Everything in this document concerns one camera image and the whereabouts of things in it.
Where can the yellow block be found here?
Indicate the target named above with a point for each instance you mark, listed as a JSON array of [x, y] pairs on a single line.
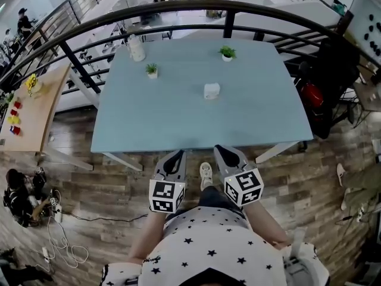
[[14, 120]]

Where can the white star-print shirt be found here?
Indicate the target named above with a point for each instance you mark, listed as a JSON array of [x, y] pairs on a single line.
[[208, 249]]

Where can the red and blue block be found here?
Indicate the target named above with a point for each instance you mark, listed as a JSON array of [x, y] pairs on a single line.
[[15, 130]]

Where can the person's beige shoe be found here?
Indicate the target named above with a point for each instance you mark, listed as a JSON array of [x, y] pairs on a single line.
[[206, 174]]

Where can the red helmet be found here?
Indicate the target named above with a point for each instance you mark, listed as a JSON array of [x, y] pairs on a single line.
[[312, 95]]

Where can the person's left forearm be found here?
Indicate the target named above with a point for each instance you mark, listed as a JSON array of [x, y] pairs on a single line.
[[146, 240]]

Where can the small plant in square pot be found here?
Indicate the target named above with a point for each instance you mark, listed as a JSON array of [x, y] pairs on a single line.
[[152, 71]]

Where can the small plant in round pot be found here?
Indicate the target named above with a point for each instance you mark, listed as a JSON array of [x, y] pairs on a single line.
[[227, 53]]

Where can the wooden side table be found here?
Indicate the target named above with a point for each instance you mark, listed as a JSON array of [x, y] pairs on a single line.
[[38, 121]]

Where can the black office chair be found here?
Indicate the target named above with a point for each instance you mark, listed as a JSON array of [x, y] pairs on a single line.
[[336, 79]]

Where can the person's right forearm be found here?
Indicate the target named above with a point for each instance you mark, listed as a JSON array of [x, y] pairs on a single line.
[[265, 223]]

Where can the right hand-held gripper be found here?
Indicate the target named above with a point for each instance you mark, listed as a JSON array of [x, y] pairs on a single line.
[[244, 187]]

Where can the white cotton swab container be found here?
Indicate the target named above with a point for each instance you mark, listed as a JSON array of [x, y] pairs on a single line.
[[212, 91]]

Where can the black metal railing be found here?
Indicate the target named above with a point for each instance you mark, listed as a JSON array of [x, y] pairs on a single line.
[[143, 13]]

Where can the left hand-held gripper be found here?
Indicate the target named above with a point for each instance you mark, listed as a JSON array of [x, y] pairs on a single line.
[[166, 196]]

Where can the white power strip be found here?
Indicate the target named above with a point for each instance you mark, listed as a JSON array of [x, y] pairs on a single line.
[[58, 213]]

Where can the person's dark trouser leg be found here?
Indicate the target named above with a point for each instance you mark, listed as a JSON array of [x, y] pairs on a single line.
[[217, 198]]

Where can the white kettle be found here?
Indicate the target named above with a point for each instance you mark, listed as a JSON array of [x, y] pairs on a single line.
[[136, 49]]

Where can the yellow flower bunch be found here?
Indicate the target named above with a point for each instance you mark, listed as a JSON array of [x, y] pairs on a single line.
[[32, 82]]

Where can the white table leg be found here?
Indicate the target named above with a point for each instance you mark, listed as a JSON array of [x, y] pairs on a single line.
[[123, 161], [275, 153]]

